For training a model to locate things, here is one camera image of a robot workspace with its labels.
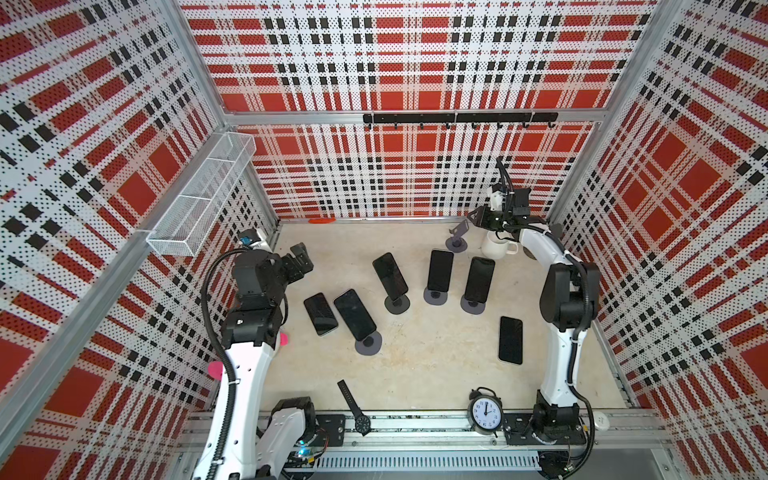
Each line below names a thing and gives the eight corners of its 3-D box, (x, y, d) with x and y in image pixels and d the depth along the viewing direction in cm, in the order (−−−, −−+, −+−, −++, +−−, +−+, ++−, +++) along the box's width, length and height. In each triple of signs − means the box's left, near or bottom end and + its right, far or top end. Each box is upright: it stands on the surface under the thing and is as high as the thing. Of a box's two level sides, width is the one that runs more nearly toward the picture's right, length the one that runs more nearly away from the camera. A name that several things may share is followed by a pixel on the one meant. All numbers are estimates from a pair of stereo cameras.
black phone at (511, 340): (497, 358, 88) (500, 355, 86) (500, 319, 96) (502, 315, 94) (519, 364, 87) (522, 361, 85) (520, 323, 95) (522, 319, 93)
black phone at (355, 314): (361, 350, 89) (354, 326, 77) (342, 324, 95) (333, 298, 82) (376, 338, 92) (372, 314, 79) (358, 314, 97) (351, 287, 85)
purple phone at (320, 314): (318, 337, 92) (316, 334, 90) (303, 305, 99) (300, 301, 97) (339, 326, 94) (338, 322, 92) (323, 295, 102) (321, 291, 100)
